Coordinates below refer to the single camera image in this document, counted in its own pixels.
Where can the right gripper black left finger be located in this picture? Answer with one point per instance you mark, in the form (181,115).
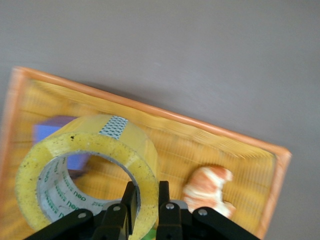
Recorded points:
(82,225)

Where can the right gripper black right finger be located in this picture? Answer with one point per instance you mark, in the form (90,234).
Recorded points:
(180,225)

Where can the yellow packing tape roll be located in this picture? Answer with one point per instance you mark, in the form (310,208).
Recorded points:
(100,140)

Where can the toy croissant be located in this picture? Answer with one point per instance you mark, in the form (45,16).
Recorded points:
(207,185)

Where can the yellow orange-rimmed woven basket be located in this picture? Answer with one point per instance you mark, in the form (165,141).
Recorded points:
(175,140)

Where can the purple cube block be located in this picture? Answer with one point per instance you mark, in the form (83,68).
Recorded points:
(47,130)

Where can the large table cover cloth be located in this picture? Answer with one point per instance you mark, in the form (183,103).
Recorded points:
(175,50)

